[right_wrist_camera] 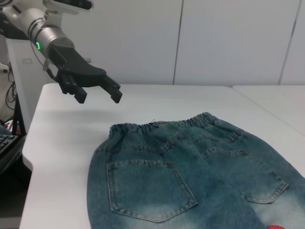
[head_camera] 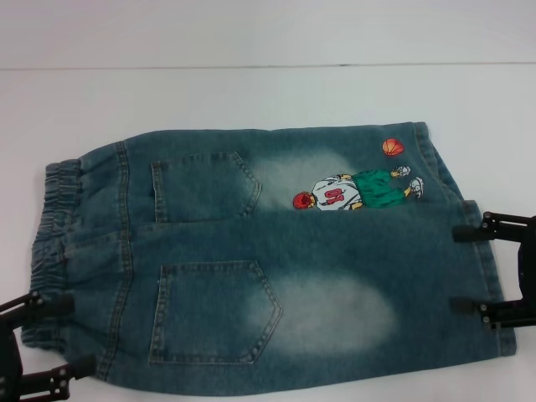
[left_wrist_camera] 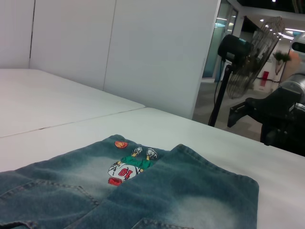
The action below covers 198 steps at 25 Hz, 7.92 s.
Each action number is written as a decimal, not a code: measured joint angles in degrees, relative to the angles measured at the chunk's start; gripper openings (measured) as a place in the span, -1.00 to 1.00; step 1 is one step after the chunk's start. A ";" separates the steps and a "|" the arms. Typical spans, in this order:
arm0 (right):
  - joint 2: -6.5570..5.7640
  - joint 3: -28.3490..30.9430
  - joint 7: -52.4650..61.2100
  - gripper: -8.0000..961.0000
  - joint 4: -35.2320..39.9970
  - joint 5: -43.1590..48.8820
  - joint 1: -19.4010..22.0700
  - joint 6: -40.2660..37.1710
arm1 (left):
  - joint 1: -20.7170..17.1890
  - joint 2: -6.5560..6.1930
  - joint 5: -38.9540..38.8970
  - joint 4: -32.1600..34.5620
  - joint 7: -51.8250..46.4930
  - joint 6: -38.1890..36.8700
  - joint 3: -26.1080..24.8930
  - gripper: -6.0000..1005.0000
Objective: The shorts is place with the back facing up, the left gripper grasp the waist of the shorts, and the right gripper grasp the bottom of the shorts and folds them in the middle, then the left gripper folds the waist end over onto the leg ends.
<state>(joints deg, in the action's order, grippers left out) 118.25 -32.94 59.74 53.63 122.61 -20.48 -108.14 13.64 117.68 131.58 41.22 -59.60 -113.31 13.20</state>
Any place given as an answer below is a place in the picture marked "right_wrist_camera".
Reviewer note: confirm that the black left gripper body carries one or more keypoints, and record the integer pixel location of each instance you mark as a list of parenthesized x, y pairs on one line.
[(76, 66)]

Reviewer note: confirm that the black computer keyboard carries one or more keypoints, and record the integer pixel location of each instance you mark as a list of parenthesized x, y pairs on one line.
[(6, 143)]

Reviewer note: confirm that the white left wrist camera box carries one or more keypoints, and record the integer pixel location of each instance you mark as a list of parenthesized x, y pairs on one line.
[(69, 5)]

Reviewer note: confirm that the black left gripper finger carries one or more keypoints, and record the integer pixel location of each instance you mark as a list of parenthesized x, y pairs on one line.
[(71, 88), (113, 91)]

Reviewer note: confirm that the blue denim shorts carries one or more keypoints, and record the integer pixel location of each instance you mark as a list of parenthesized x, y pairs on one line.
[(181, 171)]

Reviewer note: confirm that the white pillar with label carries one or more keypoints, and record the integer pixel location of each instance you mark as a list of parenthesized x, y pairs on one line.
[(23, 78)]

